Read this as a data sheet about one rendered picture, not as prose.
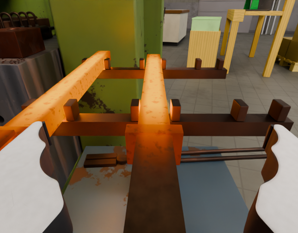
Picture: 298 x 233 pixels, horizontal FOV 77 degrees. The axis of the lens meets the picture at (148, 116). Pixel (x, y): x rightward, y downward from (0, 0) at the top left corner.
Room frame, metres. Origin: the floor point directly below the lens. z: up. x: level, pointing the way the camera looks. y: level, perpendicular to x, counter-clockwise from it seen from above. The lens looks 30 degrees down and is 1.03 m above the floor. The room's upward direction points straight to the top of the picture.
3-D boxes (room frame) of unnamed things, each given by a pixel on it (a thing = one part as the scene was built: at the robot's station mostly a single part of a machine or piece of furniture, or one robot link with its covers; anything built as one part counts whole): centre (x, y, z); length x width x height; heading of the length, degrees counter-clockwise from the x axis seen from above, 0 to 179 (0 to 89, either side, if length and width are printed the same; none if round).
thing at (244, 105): (0.30, -0.13, 0.93); 0.23 x 0.06 x 0.02; 0
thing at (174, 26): (7.50, -0.01, 0.50); 2.58 x 2.09 x 0.99; 73
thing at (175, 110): (0.30, -0.01, 0.93); 0.23 x 0.06 x 0.02; 0
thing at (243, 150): (0.40, -0.13, 0.67); 0.60 x 0.04 x 0.01; 94
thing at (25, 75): (0.72, 0.49, 0.69); 0.56 x 0.38 x 0.45; 178
